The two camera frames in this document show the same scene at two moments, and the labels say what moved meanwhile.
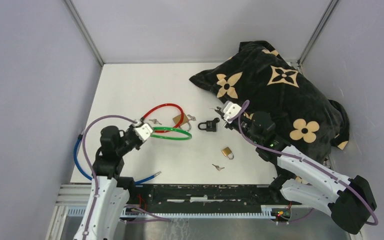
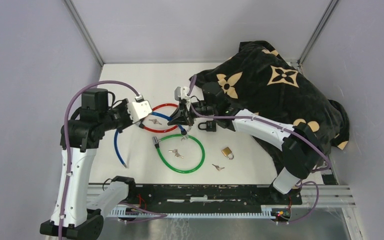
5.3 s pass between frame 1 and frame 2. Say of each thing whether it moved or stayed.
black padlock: stayed
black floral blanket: stayed
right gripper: moved
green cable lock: moved
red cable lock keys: stayed
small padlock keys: stayed
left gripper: moved
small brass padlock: stayed
